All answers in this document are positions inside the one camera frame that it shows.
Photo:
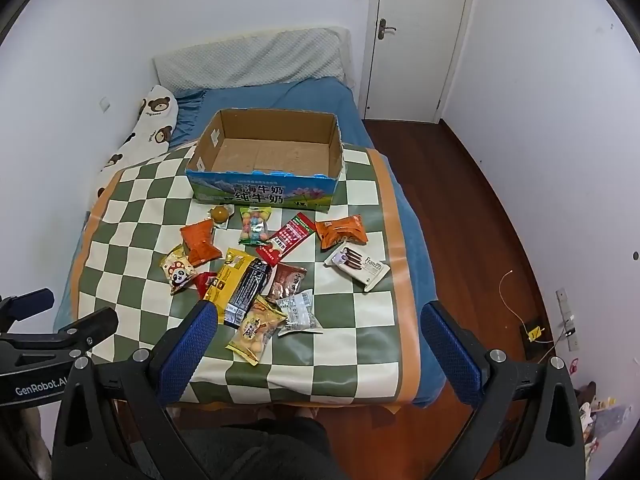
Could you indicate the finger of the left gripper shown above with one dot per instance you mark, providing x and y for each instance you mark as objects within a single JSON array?
[
  {"x": 85, "y": 328},
  {"x": 18, "y": 308}
]

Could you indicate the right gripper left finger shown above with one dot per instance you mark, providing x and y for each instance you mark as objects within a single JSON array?
[{"x": 176, "y": 356}]

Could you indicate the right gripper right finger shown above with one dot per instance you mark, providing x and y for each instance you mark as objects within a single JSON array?
[{"x": 458, "y": 353}]

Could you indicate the small red snack pack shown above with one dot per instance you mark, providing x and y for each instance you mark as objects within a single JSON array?
[{"x": 202, "y": 282}]

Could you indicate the panda mushroom snack pack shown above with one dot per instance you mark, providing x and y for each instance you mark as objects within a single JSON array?
[{"x": 177, "y": 269}]

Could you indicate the yellow cracker bag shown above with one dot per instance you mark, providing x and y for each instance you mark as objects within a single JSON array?
[{"x": 255, "y": 331}]

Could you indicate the yellow black snack bag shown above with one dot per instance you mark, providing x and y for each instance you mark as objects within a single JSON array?
[{"x": 236, "y": 285}]

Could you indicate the white grey snack pack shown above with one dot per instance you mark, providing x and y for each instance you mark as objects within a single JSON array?
[{"x": 299, "y": 311}]

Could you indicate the brown snack pack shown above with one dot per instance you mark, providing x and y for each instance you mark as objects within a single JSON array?
[{"x": 284, "y": 281}]

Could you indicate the white chocolate biscuit pack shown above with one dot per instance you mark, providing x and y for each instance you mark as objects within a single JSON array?
[{"x": 358, "y": 264}]

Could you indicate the colourful candy balls bag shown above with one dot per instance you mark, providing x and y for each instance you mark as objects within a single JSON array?
[{"x": 254, "y": 230}]

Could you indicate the orange jelly cup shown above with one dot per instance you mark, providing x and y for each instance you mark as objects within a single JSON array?
[{"x": 221, "y": 215}]

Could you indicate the orange pastry snack pack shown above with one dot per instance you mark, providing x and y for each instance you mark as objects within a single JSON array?
[{"x": 348, "y": 229}]

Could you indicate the red green snack bar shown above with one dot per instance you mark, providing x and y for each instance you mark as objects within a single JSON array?
[{"x": 284, "y": 241}]

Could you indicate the white power strip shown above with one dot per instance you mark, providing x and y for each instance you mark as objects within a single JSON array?
[{"x": 568, "y": 321}]

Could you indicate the green white checkered mat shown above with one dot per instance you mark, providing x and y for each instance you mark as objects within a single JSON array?
[{"x": 308, "y": 306}]

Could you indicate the bear print bolster pillow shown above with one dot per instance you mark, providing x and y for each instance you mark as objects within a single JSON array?
[{"x": 149, "y": 138}]

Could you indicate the cardboard milk box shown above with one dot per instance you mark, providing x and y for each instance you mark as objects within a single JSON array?
[{"x": 281, "y": 158}]

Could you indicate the grey white pillow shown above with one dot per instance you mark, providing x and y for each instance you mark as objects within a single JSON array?
[{"x": 270, "y": 57}]

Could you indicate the white door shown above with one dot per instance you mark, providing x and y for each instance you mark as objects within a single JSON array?
[{"x": 407, "y": 75}]

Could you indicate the white wall socket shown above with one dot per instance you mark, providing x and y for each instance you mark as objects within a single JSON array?
[{"x": 105, "y": 104}]

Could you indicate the metal door handle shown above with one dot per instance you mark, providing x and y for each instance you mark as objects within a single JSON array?
[{"x": 384, "y": 29}]

